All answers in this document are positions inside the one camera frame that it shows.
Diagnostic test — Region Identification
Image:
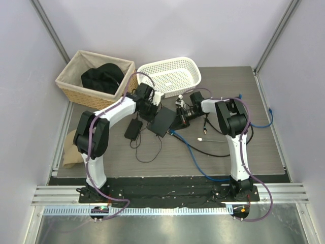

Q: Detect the black network switch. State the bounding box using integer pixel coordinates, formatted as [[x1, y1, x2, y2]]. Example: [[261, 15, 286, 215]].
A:
[[148, 107, 176, 137]]

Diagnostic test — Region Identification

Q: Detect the thin black adapter cord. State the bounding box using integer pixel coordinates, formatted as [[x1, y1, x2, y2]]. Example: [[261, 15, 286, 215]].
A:
[[129, 111, 163, 163]]

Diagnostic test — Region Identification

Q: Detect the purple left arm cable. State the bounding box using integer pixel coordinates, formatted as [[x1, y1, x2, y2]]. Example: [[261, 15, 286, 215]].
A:
[[85, 72, 156, 221]]

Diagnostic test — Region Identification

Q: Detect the wicker basket with liner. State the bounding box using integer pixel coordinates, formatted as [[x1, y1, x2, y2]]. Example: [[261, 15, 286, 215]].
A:
[[55, 50, 138, 109]]

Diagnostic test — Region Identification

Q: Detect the black ethernet cable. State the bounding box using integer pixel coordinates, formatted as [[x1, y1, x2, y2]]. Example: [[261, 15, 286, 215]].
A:
[[167, 116, 254, 158]]

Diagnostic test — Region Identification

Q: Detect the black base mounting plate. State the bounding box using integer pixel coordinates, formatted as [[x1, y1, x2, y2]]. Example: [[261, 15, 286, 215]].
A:
[[78, 184, 260, 204]]

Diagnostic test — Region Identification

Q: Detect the black cap in basket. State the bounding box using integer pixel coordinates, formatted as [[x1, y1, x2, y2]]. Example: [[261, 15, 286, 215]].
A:
[[81, 63, 124, 95]]

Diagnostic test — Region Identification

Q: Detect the beige cap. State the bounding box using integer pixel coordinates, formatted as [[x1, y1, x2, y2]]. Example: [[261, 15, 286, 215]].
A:
[[62, 130, 84, 168]]

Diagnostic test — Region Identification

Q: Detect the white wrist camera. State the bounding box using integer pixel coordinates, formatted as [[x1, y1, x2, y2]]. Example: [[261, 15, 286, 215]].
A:
[[175, 95, 185, 108], [151, 90, 165, 106]]

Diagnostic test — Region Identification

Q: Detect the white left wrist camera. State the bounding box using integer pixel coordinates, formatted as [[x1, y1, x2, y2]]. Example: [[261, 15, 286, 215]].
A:
[[151, 90, 165, 106]]

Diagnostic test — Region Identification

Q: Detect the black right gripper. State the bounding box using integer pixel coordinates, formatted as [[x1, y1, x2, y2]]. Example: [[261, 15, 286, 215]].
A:
[[170, 107, 205, 132]]

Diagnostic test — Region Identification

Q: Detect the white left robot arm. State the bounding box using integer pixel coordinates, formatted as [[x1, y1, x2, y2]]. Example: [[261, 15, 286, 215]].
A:
[[73, 83, 165, 203]]

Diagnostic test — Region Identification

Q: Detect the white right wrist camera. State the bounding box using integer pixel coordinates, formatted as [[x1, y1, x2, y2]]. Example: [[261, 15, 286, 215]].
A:
[[175, 95, 185, 108]]

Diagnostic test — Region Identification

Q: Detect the white perforated plastic basket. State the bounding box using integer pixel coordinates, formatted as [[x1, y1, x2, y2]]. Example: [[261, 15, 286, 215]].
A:
[[137, 57, 202, 98]]

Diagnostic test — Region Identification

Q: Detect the aluminium front rail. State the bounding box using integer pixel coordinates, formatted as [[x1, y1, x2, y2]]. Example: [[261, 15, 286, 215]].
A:
[[32, 183, 309, 216]]

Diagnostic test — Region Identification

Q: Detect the black power adapter brick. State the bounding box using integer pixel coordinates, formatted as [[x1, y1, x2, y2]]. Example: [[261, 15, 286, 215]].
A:
[[124, 118, 143, 141]]

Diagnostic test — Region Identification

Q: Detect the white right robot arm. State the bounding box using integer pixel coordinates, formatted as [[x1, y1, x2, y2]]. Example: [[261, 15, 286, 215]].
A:
[[169, 91, 253, 201]]

